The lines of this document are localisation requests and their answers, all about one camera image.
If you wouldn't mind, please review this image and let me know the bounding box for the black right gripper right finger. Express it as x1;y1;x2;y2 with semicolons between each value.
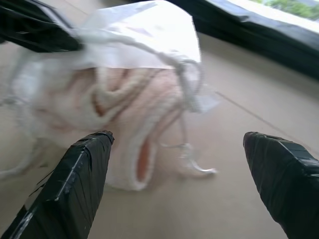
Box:
243;131;319;239

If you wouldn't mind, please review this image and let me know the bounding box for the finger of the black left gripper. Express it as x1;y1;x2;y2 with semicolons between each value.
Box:
0;0;83;53

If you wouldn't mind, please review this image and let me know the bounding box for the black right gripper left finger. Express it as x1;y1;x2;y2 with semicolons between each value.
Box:
0;130;115;239

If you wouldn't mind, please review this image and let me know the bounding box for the pale pink towel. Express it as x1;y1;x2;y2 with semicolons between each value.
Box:
24;66;186;192

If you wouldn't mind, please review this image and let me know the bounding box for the white translucent drawstring bag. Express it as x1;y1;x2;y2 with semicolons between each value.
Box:
0;0;222;180

